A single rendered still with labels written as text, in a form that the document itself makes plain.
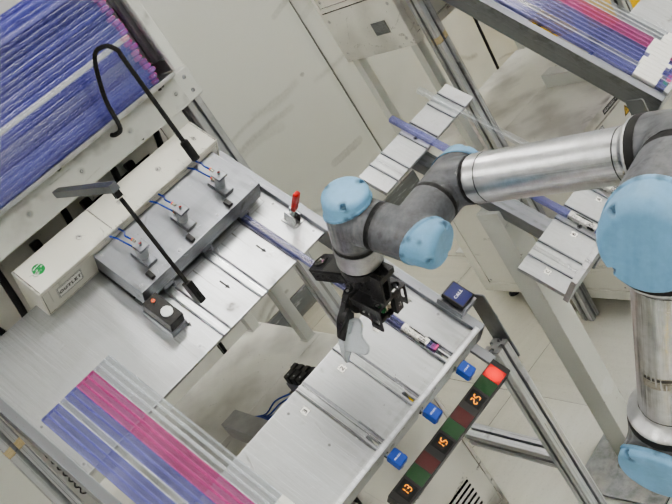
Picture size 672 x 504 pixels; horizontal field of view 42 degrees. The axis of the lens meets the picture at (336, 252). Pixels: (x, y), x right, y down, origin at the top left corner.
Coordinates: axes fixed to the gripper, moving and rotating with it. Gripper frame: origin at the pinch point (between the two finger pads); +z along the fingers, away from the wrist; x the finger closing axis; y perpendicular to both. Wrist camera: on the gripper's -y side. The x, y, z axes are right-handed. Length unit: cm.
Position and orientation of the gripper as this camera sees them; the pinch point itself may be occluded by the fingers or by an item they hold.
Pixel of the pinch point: (370, 330)
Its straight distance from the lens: 154.2
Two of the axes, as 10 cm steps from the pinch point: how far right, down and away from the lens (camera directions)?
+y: 7.6, 3.7, -5.3
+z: 1.8, 6.6, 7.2
